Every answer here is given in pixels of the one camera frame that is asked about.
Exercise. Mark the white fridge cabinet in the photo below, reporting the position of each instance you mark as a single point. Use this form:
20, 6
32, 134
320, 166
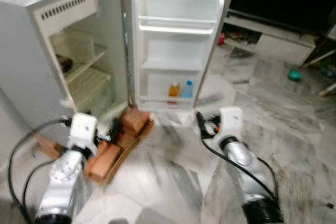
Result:
21, 51

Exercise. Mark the red clay brick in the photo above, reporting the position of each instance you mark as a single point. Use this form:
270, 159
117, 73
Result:
135, 120
46, 146
105, 161

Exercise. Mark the clear crisper drawer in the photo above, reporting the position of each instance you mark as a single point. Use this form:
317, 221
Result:
107, 104

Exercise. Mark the blue capped water bottle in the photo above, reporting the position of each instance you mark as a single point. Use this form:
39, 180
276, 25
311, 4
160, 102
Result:
187, 88

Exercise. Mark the orange juice bottle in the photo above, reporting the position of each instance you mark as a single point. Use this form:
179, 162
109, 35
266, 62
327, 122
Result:
174, 89

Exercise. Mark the small red item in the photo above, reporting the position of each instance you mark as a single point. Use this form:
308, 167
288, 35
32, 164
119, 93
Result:
221, 39

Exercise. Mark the green ball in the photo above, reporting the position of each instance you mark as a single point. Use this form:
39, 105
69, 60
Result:
294, 75

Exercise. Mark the low white tv cabinet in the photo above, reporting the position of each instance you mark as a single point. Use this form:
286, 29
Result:
283, 45

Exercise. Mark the small black floor object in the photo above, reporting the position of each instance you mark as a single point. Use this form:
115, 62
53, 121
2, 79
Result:
328, 204

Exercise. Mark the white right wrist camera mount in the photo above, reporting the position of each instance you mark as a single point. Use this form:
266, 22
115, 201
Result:
231, 121

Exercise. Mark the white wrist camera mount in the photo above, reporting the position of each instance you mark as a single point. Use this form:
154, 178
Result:
231, 121
83, 129

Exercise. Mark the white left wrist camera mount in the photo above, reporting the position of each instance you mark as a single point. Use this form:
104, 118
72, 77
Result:
83, 129

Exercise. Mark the wooden furniture frame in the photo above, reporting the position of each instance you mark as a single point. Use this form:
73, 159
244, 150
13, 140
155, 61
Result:
323, 57

